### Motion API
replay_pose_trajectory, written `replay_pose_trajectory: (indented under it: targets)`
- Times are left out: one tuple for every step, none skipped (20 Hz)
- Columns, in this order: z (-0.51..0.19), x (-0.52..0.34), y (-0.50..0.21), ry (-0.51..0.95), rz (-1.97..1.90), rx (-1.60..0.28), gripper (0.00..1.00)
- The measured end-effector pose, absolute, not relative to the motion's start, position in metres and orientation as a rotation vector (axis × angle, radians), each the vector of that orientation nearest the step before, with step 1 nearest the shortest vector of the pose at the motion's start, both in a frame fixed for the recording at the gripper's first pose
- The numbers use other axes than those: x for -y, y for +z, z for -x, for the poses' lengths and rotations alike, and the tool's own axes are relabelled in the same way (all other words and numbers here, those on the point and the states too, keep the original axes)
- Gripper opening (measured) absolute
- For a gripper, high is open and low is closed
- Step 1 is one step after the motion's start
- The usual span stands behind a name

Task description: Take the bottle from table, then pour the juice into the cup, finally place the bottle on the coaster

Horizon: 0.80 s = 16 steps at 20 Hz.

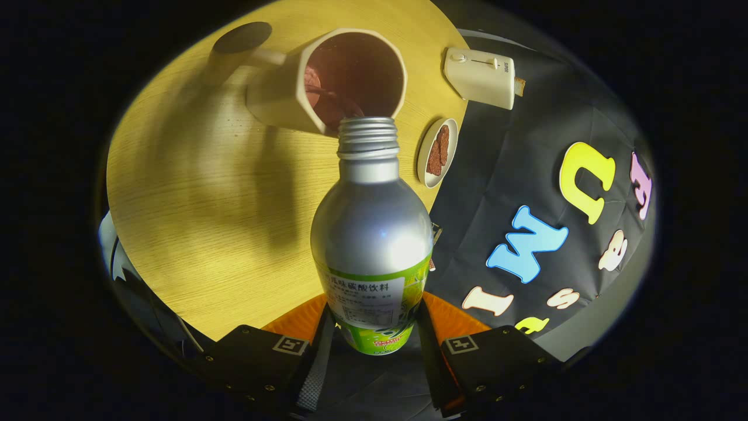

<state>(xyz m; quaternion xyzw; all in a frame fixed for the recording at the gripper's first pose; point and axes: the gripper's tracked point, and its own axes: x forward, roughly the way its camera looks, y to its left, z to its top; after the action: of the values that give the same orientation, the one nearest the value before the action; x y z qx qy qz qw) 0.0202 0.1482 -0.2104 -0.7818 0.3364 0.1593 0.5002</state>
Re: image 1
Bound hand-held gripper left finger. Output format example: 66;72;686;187
202;292;338;413

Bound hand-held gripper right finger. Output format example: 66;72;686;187
416;291;565;418

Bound silver juice bottle green label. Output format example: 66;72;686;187
310;116;434;356

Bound beige cup wooden handle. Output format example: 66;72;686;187
207;22;408;137

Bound wooden table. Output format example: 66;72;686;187
106;0;471;343

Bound white round plate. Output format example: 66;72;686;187
417;118;459;189

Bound black backdrop cloth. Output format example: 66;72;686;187
327;29;655;421

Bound brown meat slices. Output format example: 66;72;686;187
426;125;451;176

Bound white toaster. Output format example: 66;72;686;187
443;47;517;111

